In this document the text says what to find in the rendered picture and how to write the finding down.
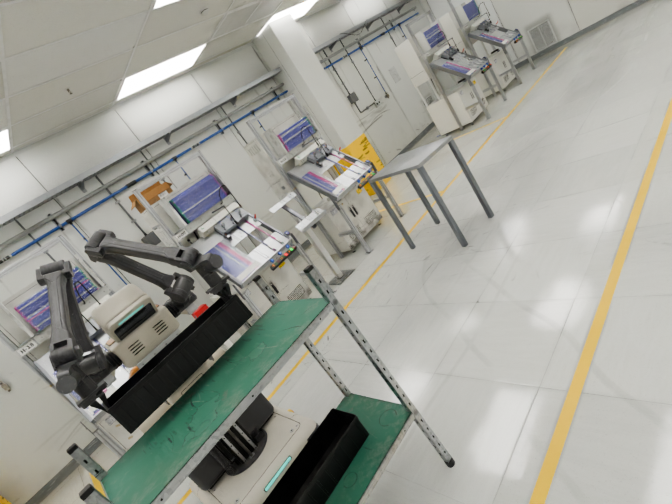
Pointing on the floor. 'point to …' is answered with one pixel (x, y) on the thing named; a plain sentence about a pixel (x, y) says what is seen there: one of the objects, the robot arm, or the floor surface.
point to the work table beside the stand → (404, 163)
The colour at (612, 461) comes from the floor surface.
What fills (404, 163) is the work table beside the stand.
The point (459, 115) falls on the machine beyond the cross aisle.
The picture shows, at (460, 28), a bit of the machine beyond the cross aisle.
